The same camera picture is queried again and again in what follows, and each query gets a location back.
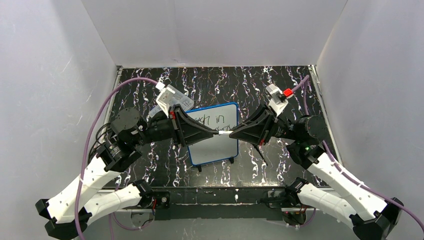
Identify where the white marker pen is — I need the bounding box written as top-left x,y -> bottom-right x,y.
218,130 -> 232,135

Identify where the blue framed whiteboard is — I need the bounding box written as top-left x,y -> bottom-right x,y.
187,102 -> 239,166

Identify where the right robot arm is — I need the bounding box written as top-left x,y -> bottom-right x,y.
229,105 -> 402,240

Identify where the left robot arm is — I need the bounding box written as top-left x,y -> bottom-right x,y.
35,104 -> 219,240

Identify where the clear plastic screw box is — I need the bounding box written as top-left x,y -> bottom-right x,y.
148,88 -> 194,120

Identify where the orange handled screwdriver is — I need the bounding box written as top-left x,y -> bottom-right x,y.
253,145 -> 269,166

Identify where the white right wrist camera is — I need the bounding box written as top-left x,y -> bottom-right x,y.
265,84 -> 294,117

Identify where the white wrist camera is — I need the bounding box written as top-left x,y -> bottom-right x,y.
265,84 -> 294,117
155,85 -> 177,117

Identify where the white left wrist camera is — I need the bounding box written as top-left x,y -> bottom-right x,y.
155,85 -> 177,117

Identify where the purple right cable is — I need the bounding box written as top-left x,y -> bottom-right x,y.
291,74 -> 424,224

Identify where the purple cable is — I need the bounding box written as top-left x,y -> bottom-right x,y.
291,74 -> 424,224
74,77 -> 167,240

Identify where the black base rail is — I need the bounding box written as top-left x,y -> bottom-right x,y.
125,186 -> 316,222

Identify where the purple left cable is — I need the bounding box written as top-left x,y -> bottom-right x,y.
74,77 -> 167,240

